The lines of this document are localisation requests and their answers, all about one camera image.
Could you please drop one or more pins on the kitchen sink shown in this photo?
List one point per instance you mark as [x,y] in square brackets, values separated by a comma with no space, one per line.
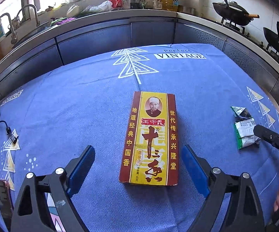
[30,32]

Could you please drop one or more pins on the clear bag of greens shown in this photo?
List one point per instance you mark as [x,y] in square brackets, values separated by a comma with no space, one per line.
[98,6]

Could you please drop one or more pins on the gas stove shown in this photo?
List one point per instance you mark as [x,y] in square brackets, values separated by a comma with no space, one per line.
[253,36]

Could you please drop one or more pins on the blue printed tablecloth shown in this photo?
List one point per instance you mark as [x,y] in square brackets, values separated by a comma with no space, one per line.
[81,101]

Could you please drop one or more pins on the yellow printed spice box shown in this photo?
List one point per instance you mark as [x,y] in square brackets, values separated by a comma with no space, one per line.
[150,140]

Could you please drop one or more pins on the smartphone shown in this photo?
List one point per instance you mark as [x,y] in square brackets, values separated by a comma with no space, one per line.
[3,198]

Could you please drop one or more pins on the red packet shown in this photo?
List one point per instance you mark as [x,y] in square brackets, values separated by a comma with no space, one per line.
[116,2]

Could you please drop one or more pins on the green white wrapper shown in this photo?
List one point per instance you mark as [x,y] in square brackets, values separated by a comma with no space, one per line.
[244,125]

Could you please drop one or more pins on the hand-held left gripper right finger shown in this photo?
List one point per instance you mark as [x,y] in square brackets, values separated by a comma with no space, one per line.
[193,170]

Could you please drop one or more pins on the kitchen counter with grey cabinets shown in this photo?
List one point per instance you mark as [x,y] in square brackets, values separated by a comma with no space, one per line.
[93,41]

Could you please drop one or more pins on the small metal pot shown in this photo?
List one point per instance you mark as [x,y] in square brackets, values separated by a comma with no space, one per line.
[189,10]

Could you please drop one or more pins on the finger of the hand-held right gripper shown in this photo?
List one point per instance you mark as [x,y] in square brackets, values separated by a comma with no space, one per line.
[270,136]

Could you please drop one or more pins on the angular metal faucet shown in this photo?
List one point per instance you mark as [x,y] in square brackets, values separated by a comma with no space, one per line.
[11,26]

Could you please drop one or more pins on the tall curved metal faucet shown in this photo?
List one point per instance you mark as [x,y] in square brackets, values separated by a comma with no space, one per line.
[36,14]

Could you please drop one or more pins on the purple green knitted cloth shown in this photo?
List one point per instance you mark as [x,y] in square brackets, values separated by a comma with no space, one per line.
[62,20]

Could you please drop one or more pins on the white plastic bag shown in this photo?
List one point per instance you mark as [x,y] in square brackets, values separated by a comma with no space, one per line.
[73,10]

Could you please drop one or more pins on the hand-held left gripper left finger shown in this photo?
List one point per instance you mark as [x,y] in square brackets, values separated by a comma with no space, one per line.
[81,169]

